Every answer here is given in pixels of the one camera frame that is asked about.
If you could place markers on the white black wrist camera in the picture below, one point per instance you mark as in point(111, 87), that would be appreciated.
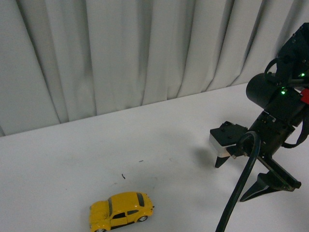
point(228, 134)

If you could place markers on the white pleated curtain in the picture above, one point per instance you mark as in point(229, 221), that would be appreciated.
point(65, 60)

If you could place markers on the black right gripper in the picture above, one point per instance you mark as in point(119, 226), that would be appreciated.
point(273, 133)

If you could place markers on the yellow beetle toy car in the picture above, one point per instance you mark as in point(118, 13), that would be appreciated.
point(120, 210)

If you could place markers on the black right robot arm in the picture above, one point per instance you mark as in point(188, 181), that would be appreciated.
point(284, 99)

